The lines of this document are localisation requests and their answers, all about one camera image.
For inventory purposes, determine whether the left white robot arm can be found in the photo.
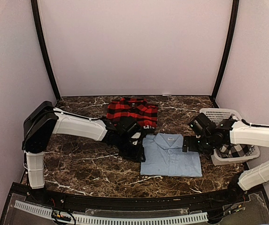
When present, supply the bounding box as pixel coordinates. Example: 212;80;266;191
22;101;146;204

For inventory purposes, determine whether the red black plaid shirt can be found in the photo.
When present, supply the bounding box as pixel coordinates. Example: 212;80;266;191
106;97;158;129

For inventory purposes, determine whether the left black frame post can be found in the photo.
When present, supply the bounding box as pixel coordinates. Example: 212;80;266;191
31;0;61;101

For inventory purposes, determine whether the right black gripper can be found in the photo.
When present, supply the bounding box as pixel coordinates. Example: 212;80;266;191
183;134;214;155

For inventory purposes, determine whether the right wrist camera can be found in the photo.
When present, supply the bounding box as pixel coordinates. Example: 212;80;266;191
188;112;216;138

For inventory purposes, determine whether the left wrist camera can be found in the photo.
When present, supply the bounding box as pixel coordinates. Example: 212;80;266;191
115;117;141;139

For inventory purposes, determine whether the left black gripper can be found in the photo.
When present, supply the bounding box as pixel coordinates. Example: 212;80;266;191
116;135;146;162

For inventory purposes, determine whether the black frame post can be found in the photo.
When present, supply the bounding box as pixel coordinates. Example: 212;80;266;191
31;0;61;101
210;0;239;102

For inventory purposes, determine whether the white slotted cable duct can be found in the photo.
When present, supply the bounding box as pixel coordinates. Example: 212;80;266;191
14;200;208;225

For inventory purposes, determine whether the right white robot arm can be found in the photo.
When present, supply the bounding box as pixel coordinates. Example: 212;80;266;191
188;113;269;203

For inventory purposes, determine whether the right black frame post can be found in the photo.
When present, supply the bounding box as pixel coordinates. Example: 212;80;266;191
210;0;239;102

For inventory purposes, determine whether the light blue long sleeve shirt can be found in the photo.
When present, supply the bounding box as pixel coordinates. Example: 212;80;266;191
140;133;202;177

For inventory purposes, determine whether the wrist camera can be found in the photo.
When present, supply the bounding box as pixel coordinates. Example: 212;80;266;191
188;112;216;138
115;117;141;139

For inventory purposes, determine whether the grey plastic laundry basket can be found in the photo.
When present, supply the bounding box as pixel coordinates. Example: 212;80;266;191
200;108;260;166

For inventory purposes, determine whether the black front rail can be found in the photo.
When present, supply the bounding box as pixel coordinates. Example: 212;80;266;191
26;189;243;211

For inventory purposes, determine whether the black white checkered shirt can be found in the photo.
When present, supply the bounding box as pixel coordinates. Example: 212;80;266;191
219;144;250;158

